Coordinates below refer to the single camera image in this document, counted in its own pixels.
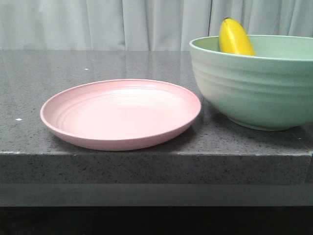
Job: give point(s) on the green bowl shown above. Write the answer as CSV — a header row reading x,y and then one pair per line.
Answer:
x,y
271,90

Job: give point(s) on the pink plate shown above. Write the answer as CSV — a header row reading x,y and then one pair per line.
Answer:
x,y
121,114

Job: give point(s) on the white curtain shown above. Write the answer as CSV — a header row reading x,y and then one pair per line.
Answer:
x,y
142,25

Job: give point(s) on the yellow banana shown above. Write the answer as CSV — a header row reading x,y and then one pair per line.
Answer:
x,y
234,39

